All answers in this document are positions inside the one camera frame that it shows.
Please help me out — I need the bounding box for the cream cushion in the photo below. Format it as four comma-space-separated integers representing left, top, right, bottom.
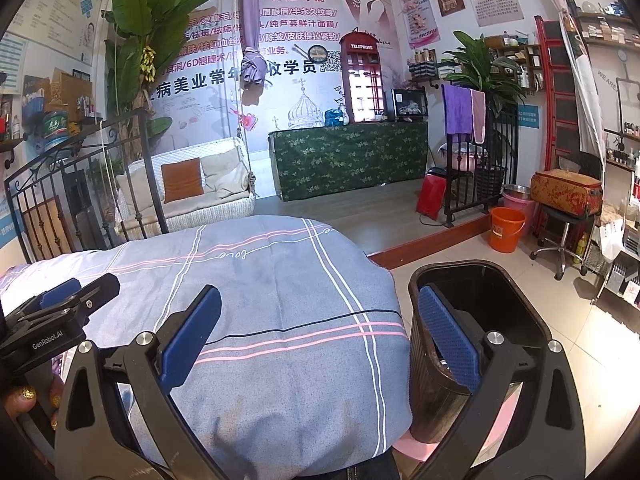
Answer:
201, 147, 250, 200

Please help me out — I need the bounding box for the black display box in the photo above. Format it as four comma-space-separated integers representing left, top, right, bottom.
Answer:
391, 88, 430, 120

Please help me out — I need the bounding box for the orange cushion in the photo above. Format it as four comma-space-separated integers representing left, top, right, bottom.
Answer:
161, 158, 205, 204

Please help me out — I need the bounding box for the person's left hand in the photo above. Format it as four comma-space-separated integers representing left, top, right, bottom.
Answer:
0, 374, 66, 433

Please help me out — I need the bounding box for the wall shelf with bottles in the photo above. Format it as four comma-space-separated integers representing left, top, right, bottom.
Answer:
407, 47, 463, 87

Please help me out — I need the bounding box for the white wicker swing sofa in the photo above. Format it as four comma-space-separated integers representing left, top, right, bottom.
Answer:
114, 136, 257, 241

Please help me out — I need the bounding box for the pink basin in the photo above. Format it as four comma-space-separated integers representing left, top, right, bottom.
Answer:
501, 185, 539, 221

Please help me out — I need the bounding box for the red bag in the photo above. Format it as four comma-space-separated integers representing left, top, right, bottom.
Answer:
416, 174, 448, 221

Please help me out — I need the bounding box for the white hanging banner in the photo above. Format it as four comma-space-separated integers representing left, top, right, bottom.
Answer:
530, 0, 606, 171

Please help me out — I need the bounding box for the grey beige cushion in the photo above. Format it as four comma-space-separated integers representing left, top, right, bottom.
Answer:
116, 170, 164, 212

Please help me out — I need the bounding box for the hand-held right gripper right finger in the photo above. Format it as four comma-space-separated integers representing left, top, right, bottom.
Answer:
417, 284, 586, 480

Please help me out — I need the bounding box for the blue white notice board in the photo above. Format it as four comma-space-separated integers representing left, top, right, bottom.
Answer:
10, 0, 109, 64

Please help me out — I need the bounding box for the purple folded umbrella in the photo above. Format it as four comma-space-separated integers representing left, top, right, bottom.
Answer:
239, 0, 274, 104

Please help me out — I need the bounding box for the metal swivel stool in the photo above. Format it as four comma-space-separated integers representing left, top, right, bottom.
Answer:
530, 207, 592, 281

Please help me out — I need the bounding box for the orange bucket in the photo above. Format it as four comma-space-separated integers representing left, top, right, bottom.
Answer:
489, 206, 527, 254

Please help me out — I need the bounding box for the pink plastic object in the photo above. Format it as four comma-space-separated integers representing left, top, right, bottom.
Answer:
392, 429, 442, 462

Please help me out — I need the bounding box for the pink towel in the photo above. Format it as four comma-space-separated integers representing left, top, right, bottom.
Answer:
470, 89, 487, 145

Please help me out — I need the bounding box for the black iron bed frame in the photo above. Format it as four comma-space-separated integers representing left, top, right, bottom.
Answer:
4, 107, 171, 266

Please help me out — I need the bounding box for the brown cardboard box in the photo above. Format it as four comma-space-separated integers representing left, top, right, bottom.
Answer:
50, 70, 94, 121

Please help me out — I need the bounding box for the patterned brown case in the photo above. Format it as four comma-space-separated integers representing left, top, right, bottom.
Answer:
530, 171, 603, 219

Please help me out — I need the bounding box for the green floral counter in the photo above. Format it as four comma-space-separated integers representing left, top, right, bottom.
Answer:
267, 120, 431, 202

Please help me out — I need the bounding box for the red ladder shelf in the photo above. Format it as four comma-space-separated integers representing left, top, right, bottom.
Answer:
532, 15, 584, 239

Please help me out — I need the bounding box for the wall shelf with products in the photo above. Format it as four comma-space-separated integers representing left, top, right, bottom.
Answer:
575, 2, 640, 52

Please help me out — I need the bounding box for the banana plant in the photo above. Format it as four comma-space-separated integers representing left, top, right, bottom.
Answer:
102, 0, 213, 141

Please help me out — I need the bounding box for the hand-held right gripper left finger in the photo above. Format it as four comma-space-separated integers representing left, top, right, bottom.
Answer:
54, 284, 223, 480

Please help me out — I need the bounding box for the green white bucket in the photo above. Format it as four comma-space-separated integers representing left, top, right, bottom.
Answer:
44, 106, 71, 149

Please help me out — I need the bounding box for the purple towel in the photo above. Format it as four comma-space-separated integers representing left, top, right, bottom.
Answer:
441, 84, 475, 136

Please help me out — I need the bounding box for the black iron railing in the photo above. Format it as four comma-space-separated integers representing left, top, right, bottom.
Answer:
444, 105, 521, 227

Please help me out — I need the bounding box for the red telephone booth cabinet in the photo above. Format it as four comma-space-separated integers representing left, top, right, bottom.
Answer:
339, 31, 387, 124

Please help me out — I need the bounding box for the black plastic wastebasket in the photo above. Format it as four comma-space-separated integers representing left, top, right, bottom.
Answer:
407, 259, 548, 446

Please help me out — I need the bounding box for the yellow banana bunch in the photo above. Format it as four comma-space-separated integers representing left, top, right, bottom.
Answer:
140, 46, 157, 84

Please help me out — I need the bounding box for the potted green plant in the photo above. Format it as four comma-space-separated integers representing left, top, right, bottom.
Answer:
442, 30, 526, 111

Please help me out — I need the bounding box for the large wall poster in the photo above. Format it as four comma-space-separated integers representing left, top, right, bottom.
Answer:
150, 0, 404, 156

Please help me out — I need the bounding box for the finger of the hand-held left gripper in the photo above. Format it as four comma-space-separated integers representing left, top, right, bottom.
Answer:
7, 277, 82, 321
22, 273, 122, 330

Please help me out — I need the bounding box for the pink woman wall poster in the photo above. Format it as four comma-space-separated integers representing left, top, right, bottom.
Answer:
392, 0, 441, 46

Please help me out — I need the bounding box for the white paper bag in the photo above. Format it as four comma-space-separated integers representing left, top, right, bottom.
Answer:
599, 220, 626, 262

